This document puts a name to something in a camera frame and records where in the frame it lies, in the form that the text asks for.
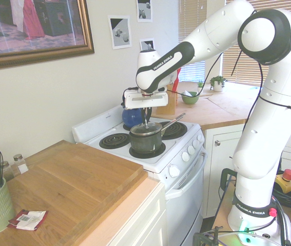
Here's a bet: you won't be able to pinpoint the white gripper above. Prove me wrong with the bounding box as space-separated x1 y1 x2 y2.
123 88 169 126

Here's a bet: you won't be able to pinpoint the potted plant white pot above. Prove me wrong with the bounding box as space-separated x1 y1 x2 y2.
209 75 228 93

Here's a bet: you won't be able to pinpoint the blue kettle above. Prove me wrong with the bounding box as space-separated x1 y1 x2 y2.
122 107 146 129

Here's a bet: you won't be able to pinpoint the wooden knife block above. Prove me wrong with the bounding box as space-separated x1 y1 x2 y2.
156 84 179 116

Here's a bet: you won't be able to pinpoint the dark metal saucepan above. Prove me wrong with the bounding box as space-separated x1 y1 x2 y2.
129 113 187 155

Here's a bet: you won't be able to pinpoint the black coil stove burner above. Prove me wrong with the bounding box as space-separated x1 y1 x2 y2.
99 133 131 150
129 142 167 159
159 120 188 137

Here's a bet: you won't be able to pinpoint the green bowl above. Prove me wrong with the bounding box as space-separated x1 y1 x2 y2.
181 91 200 106

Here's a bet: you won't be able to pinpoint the red kitchen utensil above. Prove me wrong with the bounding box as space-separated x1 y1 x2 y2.
172 67 181 93

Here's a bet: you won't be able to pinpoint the small grey photo print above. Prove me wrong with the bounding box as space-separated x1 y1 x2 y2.
139 38 155 52

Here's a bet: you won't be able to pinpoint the large grey photo print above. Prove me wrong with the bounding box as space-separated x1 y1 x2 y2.
107 15 132 50

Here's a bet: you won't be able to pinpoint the white electric stove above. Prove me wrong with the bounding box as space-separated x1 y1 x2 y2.
71 105 209 246

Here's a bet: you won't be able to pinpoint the white kitchen cabinet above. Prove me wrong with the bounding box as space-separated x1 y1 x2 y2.
202 120 291 219

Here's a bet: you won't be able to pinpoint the wooden cutting board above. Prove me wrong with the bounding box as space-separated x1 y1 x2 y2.
13 139 145 246

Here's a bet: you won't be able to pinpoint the wooden window blinds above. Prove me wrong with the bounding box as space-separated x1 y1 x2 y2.
178 0 291 88

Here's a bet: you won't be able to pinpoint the white counter cabinet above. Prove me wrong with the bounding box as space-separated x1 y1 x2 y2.
80 176 167 246

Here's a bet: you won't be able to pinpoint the glass spice jar metal cap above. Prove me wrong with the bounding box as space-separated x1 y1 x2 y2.
2 160 15 182
12 153 29 176

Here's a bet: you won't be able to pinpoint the green black clamp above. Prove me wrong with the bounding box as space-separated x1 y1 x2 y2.
192 225 225 246

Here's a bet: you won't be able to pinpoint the gold framed painting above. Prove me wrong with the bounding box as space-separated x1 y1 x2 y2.
0 0 95 73

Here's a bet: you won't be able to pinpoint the red paper packet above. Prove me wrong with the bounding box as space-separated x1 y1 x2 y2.
6 209 49 232

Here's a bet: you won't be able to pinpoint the yellow emergency stop button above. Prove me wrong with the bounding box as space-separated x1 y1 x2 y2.
274 169 291 193

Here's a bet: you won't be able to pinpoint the white paper packet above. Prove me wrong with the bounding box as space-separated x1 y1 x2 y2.
15 211 47 231

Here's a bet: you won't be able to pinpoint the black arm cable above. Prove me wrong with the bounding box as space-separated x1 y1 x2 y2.
193 10 291 111

